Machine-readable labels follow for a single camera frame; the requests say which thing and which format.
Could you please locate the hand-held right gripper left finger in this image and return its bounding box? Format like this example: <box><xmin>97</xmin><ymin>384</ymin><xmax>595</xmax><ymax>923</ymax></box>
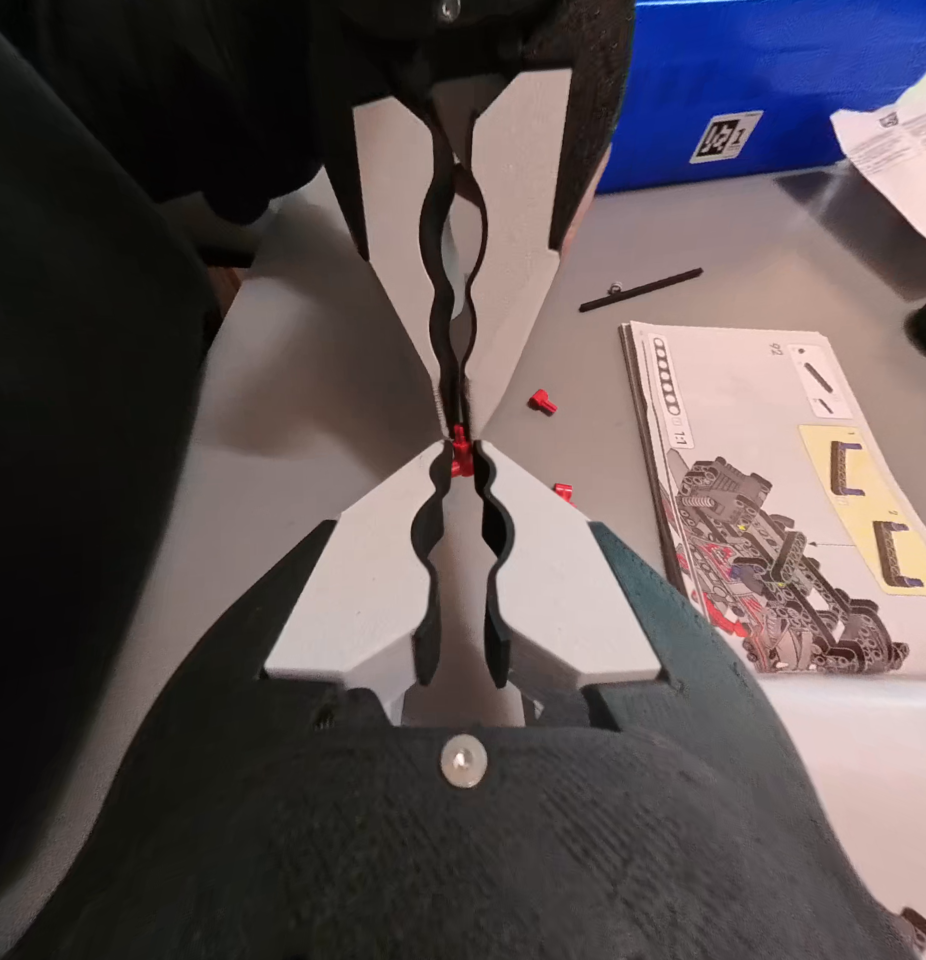
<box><xmin>262</xmin><ymin>439</ymin><xmax>453</xmax><ymax>727</ymax></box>

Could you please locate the black toy axle rod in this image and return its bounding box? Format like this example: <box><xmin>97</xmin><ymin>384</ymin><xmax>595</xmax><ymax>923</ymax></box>
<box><xmin>579</xmin><ymin>267</ymin><xmax>704</xmax><ymax>313</ymax></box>

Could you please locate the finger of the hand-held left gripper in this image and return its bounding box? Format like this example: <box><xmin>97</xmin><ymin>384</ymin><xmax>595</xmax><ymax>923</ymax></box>
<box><xmin>352</xmin><ymin>82</ymin><xmax>465</xmax><ymax>438</ymax></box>
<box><xmin>461</xmin><ymin>67</ymin><xmax>574</xmax><ymax>439</ymax></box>

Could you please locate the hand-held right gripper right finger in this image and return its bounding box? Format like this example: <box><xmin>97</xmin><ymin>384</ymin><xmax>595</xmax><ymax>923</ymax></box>
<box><xmin>472</xmin><ymin>439</ymin><xmax>665</xmax><ymax>727</ymax></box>

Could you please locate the white folded paper leaflet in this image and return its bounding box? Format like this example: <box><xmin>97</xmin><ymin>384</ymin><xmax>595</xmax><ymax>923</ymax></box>
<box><xmin>829</xmin><ymin>78</ymin><xmax>926</xmax><ymax>251</ymax></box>

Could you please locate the toy building instruction booklet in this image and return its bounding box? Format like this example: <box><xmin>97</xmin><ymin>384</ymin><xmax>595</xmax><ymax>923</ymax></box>
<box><xmin>619</xmin><ymin>321</ymin><xmax>926</xmax><ymax>676</ymax></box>

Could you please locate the person's black clothing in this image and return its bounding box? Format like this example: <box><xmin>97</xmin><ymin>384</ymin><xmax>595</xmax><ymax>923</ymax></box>
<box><xmin>0</xmin><ymin>0</ymin><xmax>325</xmax><ymax>912</ymax></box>

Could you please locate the blue storage box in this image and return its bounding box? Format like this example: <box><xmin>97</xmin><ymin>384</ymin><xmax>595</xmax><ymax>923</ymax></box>
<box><xmin>596</xmin><ymin>0</ymin><xmax>926</xmax><ymax>196</ymax></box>

